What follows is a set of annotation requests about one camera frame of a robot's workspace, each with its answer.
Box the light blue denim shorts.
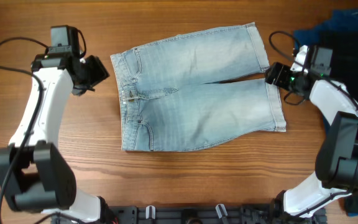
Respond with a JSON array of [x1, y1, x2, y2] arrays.
[[111, 23, 286, 152]]

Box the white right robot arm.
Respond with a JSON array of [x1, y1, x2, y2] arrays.
[[265, 62, 358, 223]]

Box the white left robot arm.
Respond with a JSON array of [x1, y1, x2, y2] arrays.
[[0, 25, 117, 223]]

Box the dark blue clothes pile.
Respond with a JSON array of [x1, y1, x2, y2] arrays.
[[293, 9, 358, 216]]

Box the black aluminium mounting rail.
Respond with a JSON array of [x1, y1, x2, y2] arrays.
[[50, 203, 328, 224]]

